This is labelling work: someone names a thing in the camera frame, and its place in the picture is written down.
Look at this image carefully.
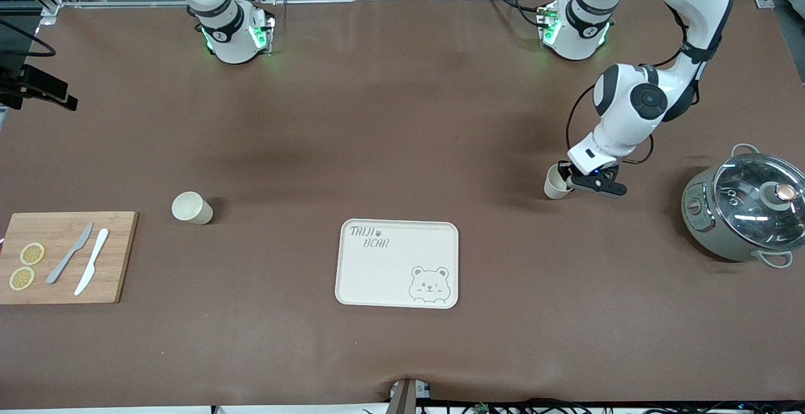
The white plastic cup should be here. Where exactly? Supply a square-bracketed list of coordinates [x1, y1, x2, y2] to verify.
[544, 164, 574, 199]
[172, 191, 214, 225]

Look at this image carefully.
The cream tray with bear print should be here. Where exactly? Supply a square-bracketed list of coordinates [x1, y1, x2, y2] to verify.
[335, 218, 460, 310]

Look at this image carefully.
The grey-green electric pot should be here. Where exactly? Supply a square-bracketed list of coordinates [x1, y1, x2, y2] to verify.
[681, 143, 805, 269]

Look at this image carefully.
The white plastic knife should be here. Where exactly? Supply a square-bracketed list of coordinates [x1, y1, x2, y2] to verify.
[74, 228, 110, 296]

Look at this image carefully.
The glass pot lid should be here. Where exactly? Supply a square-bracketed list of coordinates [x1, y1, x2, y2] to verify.
[713, 153, 805, 252]

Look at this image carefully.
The grey plastic knife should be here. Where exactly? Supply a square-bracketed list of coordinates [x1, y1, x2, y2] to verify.
[45, 221, 94, 285]

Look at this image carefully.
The wooden cutting board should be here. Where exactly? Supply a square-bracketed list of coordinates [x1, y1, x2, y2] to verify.
[0, 211, 139, 305]

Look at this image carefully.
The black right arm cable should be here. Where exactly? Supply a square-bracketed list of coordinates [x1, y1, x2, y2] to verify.
[0, 19, 57, 57]

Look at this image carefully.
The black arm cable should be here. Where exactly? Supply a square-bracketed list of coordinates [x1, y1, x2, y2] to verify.
[0, 19, 57, 57]
[565, 5, 704, 166]

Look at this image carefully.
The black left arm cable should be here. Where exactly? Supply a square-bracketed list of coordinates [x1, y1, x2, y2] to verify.
[565, 5, 704, 166]

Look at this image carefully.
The grey bracket at table edge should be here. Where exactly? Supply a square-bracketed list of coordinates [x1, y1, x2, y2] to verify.
[390, 378, 432, 414]

